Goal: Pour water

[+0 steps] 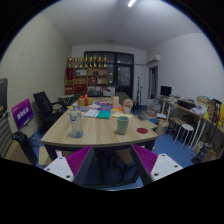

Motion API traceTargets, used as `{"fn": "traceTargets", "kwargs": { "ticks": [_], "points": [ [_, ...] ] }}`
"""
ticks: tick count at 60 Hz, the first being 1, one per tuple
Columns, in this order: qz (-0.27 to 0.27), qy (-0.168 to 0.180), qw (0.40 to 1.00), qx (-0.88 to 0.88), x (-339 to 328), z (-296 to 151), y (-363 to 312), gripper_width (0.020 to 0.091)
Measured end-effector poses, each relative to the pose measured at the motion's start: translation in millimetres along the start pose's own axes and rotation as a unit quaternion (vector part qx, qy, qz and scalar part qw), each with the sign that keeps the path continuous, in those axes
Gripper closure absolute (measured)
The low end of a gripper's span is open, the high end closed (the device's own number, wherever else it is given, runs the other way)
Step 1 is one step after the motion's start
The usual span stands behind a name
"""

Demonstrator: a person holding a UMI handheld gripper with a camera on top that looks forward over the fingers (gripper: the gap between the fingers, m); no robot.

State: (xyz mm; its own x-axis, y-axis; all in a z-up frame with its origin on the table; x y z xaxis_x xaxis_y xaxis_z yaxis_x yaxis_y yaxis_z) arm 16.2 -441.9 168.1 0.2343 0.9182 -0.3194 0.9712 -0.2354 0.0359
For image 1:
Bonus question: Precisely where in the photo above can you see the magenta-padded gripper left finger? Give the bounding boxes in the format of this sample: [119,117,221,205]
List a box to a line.
[43,144,96,187]

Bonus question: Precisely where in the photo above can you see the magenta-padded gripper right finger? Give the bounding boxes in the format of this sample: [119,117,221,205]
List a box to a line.
[129,144,184,186]

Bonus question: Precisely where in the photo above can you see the clear plastic water bottle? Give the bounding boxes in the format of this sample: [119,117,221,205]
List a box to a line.
[69,104,84,139]

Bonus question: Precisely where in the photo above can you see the brown paper bag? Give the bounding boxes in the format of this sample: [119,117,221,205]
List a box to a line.
[156,119,170,136]

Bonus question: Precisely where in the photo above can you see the flat round red coaster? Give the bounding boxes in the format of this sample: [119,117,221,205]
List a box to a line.
[136,127,149,135]

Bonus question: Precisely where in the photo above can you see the white round stool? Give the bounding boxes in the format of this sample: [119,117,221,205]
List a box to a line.
[173,123,195,153]

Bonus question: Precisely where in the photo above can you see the wooden stool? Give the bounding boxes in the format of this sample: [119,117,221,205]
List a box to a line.
[166,116,184,139]

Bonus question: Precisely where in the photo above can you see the green plastic cup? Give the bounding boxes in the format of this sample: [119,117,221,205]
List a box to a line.
[116,115,130,136]

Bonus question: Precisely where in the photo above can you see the stack of books on floor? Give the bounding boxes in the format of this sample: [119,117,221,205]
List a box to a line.
[144,98,168,121]

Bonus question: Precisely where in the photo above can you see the black office chair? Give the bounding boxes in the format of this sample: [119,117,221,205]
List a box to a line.
[32,91,68,129]

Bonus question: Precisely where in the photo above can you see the long wooden side desk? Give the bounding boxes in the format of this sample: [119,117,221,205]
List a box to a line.
[156,96,224,158]

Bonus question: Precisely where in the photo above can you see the white open book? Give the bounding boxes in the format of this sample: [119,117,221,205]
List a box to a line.
[83,109,101,118]

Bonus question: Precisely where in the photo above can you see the purple sign board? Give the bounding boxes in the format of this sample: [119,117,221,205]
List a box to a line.
[11,98,35,131]

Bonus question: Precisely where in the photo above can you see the black device on desk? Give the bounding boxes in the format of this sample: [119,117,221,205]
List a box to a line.
[177,99,196,110]

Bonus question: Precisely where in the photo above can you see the pale yellow notebook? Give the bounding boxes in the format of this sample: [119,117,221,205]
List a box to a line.
[110,111,134,120]

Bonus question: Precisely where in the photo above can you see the teal notebook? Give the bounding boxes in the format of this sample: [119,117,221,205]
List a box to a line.
[96,110,112,120]

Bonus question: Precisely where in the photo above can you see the yellow gift box red ribbon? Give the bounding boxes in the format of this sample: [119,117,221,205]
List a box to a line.
[78,94,95,108]

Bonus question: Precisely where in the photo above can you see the pink flowers in white pot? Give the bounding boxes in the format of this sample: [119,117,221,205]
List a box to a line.
[122,98,134,115]

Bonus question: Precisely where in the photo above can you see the orange book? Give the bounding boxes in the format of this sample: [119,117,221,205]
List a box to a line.
[110,105,125,113]

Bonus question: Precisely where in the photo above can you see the black computer monitor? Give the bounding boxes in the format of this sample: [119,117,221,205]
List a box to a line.
[160,85,173,98]

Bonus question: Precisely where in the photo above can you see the brown cardboard box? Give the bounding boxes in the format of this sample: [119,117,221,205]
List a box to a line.
[196,95,214,106]

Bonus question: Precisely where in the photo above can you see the pink patterned box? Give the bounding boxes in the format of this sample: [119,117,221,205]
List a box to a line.
[97,101,113,108]

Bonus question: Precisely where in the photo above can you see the black tripod stand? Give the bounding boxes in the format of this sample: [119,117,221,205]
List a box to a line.
[134,76,143,104]

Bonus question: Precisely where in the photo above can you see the small orange carton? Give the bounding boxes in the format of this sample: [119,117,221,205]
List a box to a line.
[111,95,120,108]

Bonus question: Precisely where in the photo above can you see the wooden shelf unit with trophies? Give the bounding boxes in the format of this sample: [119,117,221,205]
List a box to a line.
[64,54,109,96]

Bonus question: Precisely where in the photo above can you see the black-framed glass door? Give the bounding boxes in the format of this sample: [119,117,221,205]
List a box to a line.
[83,50,135,98]

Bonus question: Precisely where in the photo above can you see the white wall air conditioner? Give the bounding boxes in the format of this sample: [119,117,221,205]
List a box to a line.
[146,54,161,64]

